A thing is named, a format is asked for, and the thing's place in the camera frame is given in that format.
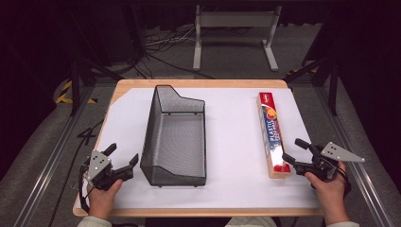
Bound white paper sheet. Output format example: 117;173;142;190
75;87;322;210

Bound thin black floor cable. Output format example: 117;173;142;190
46;118;106;227

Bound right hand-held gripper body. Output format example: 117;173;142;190
295;141;366;183

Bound black wire mesh basket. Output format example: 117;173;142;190
139;84;207;188

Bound person's left hand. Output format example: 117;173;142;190
87;178;124;220

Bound white metal stand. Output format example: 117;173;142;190
192;4;283;72

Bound bundle of floor cables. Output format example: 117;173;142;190
143;25;198;55

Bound aluminium floor rail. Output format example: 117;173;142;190
12;84;96;227
314;84;396;227

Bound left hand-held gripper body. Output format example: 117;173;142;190
82;149;127;192

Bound long plastic wrap box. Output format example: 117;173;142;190
256;92;292;180

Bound person's right hand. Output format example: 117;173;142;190
304;161;348;213

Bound person's light trousers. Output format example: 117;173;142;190
224;216;279;227

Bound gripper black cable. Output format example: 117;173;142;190
336;166;353;199
78;164;96;214

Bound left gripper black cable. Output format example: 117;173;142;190
78;164;96;214

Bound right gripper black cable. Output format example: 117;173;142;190
336;166;353;199

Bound black metal stand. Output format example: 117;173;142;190
69;57;125;117
284;56;340;116

